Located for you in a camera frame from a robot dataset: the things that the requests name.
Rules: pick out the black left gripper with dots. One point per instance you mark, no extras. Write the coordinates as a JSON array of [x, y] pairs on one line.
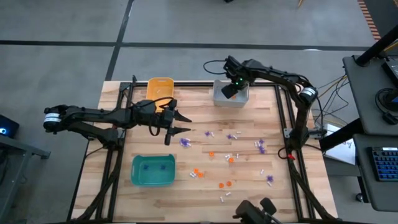
[[149, 115]]

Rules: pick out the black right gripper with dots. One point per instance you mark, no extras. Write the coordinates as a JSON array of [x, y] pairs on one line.
[[236, 74]]

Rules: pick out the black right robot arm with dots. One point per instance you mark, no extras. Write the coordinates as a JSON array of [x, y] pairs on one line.
[[298, 109]]

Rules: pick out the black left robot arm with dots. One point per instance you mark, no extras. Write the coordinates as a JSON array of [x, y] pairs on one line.
[[87, 116]]

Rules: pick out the white plastic basket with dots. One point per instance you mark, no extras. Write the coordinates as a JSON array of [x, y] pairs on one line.
[[241, 101]]

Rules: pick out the orange plastic basket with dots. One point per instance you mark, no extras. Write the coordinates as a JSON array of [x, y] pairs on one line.
[[154, 88]]

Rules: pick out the teal plastic basket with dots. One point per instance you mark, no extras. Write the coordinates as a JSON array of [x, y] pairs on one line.
[[154, 179]]

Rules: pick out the tan wooden leg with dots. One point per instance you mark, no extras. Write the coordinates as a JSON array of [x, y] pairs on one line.
[[301, 3]]

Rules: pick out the red connector plug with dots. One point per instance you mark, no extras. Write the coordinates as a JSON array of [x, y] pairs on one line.
[[290, 156]]

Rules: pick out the black unidentified device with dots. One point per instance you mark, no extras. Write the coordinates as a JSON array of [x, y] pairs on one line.
[[252, 211]]

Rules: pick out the black desk foot beam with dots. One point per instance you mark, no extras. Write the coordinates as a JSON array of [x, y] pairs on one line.
[[339, 137]]

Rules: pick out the dark grey desk with pole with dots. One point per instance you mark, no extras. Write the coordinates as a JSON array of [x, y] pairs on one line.
[[363, 93]]

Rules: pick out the white paper sheet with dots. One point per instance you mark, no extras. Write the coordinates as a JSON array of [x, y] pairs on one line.
[[342, 154]]

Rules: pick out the black stand pole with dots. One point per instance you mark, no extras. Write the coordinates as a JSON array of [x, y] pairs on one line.
[[376, 46]]

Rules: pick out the black mat orange striped edge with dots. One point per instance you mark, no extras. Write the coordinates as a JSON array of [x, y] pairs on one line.
[[368, 18]]

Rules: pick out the grey metal bench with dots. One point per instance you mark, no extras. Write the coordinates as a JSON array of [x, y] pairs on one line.
[[18, 161]]

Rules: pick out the dark grey keyboard desk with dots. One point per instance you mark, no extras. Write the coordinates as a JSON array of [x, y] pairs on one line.
[[367, 186]]

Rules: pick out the black backlit keyboard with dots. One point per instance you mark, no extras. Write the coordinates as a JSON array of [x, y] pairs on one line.
[[385, 163]]

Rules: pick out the black caster wheel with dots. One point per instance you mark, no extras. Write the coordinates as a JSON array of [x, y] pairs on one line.
[[359, 197]]

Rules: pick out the black box with blue light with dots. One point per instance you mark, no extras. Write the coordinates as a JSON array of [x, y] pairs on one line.
[[5, 126]]

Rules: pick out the black aluminium table frame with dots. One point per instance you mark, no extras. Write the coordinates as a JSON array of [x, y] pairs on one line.
[[202, 84]]

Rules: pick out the silver angle bracket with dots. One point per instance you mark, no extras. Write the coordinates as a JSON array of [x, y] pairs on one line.
[[287, 132]]

